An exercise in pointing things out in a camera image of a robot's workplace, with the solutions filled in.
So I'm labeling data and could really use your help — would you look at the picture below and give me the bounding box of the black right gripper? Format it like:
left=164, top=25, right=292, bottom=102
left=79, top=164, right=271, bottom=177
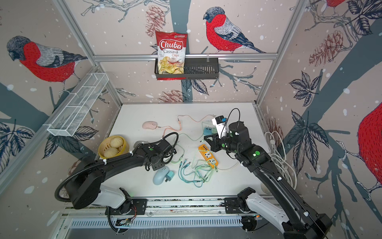
left=203, top=132, right=241, bottom=155

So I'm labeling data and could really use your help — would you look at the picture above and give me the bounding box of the light blue computer mouse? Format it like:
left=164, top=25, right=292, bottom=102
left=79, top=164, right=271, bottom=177
left=153, top=166, right=170, bottom=185

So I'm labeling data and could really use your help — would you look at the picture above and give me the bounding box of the orange power strip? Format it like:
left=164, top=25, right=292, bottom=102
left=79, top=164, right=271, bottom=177
left=198, top=144, right=218, bottom=169

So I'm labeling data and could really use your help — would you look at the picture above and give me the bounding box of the silver grey computer mouse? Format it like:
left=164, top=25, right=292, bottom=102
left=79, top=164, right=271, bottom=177
left=133, top=140, right=149, bottom=148

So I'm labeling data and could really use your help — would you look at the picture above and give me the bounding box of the teal charger plug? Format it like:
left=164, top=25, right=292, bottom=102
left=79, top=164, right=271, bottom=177
left=165, top=171, right=175, bottom=182

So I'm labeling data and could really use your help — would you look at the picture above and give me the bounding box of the light green charging cable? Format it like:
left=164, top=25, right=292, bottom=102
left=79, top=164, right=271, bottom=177
left=161, top=131, right=218, bottom=183

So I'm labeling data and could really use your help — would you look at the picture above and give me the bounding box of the teal charging cable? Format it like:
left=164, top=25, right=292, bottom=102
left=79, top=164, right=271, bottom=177
left=178, top=159, right=210, bottom=188

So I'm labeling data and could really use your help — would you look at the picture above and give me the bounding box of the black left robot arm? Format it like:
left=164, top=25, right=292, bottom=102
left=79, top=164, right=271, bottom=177
left=54, top=132, right=179, bottom=210

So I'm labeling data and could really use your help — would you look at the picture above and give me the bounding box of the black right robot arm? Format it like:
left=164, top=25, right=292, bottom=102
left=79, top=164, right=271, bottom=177
left=204, top=116, right=332, bottom=239

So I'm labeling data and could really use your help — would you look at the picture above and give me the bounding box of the pink computer mouse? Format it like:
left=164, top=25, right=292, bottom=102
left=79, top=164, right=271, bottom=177
left=142, top=121, right=158, bottom=130

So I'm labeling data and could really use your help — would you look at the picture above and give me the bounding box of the teal power strip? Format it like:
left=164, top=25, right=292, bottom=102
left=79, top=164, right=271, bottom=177
left=203, top=125, right=217, bottom=135

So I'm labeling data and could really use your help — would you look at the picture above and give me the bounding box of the yellow bowl with buns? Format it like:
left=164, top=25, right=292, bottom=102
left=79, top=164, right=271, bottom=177
left=98, top=135, right=129, bottom=159

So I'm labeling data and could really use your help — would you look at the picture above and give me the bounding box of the red Chuba cassava chips bag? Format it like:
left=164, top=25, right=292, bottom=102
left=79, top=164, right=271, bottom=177
left=155, top=31, right=188, bottom=81

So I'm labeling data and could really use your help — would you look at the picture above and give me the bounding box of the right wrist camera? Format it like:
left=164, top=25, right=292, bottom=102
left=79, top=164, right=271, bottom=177
left=212, top=116, right=227, bottom=138

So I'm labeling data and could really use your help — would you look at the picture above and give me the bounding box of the pink charging cable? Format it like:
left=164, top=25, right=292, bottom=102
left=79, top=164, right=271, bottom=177
left=156, top=114, right=215, bottom=141

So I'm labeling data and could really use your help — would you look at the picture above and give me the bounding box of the white coiled power cable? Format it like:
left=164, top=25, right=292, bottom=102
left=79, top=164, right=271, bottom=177
left=264, top=130, right=297, bottom=190

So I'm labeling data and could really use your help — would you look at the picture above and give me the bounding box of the black wire wall basket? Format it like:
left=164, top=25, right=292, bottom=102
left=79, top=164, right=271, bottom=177
left=154, top=58, right=219, bottom=80

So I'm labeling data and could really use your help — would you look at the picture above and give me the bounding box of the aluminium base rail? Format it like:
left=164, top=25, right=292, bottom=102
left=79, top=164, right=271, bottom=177
left=61, top=193, right=289, bottom=233

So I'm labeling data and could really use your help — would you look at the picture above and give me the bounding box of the white wire mesh shelf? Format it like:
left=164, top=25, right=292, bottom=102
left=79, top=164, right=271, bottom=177
left=47, top=73, right=109, bottom=136

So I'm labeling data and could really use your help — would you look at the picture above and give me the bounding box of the horizontal aluminium frame bar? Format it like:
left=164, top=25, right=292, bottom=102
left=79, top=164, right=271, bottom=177
left=93, top=53, right=279, bottom=62

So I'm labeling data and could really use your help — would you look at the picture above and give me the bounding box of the right rear frame post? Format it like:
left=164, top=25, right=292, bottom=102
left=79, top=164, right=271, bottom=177
left=256, top=0, right=308, bottom=107

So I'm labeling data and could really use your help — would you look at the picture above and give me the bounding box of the aluminium frame corner post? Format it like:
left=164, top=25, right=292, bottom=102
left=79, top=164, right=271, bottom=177
left=53, top=0, right=123, bottom=107

